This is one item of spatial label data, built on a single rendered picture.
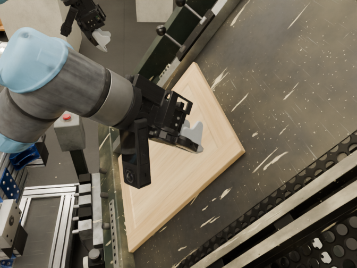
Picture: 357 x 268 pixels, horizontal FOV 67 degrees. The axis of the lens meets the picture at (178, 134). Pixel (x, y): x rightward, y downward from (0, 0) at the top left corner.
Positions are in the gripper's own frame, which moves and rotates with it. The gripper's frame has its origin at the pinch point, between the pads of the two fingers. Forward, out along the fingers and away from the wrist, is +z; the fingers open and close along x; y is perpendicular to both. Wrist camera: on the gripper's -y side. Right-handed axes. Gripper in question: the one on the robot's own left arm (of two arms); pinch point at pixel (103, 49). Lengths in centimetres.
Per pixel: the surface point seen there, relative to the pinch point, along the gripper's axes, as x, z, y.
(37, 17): 203, 21, -113
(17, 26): 202, 18, -137
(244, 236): -74, 16, 29
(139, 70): 15.4, 22.6, 2.8
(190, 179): -50, 26, 17
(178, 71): -7.0, 17.5, 22.3
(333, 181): -74, 7, 47
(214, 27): -5.5, 8.3, 40.6
